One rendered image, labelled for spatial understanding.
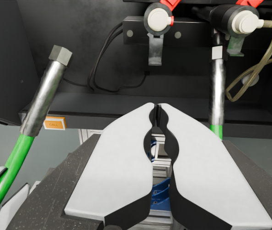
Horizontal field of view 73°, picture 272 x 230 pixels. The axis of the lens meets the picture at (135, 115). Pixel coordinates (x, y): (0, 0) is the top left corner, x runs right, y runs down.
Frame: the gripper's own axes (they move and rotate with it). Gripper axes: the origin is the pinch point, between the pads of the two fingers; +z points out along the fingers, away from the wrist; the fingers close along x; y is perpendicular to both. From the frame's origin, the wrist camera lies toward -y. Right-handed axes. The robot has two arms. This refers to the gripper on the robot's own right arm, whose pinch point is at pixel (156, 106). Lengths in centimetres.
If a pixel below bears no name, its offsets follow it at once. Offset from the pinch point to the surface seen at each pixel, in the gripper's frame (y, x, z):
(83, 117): 18.0, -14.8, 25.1
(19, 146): 6.5, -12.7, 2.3
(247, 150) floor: 109, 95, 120
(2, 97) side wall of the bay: 12.5, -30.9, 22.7
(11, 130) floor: 101, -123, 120
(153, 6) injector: -5.4, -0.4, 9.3
